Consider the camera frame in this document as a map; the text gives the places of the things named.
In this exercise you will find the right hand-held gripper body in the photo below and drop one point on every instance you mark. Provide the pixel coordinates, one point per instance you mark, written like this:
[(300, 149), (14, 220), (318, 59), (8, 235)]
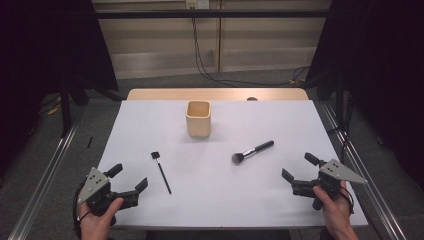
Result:
[(333, 171)]

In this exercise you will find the metal floor rail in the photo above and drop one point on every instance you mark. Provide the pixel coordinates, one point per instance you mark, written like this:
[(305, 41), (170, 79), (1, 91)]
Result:
[(376, 200), (43, 186)]

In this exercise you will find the black fluffy makeup brush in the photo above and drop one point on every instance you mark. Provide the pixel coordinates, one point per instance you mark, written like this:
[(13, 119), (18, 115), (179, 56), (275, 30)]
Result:
[(255, 150)]

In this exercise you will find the black horizontal frame bar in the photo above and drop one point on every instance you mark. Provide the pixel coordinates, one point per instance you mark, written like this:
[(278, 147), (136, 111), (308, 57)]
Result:
[(213, 13)]

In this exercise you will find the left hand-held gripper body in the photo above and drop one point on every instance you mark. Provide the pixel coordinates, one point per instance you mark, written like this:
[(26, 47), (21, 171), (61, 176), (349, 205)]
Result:
[(95, 185)]

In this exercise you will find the beige square cup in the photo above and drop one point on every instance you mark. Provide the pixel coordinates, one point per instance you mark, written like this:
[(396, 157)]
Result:
[(198, 126)]

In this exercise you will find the black stand post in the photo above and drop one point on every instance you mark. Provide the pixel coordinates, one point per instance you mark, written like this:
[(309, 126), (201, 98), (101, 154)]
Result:
[(66, 110)]

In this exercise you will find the dark curtain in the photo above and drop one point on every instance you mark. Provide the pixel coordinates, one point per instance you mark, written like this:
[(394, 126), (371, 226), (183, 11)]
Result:
[(50, 43), (383, 66)]

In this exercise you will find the white wall socket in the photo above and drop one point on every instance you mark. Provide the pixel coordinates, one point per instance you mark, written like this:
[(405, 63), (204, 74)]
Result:
[(197, 4)]

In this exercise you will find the person's right hand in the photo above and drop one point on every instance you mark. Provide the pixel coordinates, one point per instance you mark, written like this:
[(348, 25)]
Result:
[(336, 210)]

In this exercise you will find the dark round table grommet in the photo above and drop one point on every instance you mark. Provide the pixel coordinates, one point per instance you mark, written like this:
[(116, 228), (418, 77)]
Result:
[(252, 98)]

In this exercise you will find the thin black applicator brush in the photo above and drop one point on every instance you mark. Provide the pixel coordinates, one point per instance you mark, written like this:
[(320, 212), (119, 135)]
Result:
[(162, 174)]

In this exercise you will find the white table mat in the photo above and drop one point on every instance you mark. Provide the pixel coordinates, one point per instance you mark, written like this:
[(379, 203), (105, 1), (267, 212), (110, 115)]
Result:
[(206, 186)]

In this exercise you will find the person's left hand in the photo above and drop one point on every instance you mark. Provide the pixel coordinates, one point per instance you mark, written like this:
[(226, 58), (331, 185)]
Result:
[(95, 226)]

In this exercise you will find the wooden table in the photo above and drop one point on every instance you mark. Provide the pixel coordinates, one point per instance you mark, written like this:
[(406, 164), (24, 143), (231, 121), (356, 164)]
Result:
[(216, 94)]

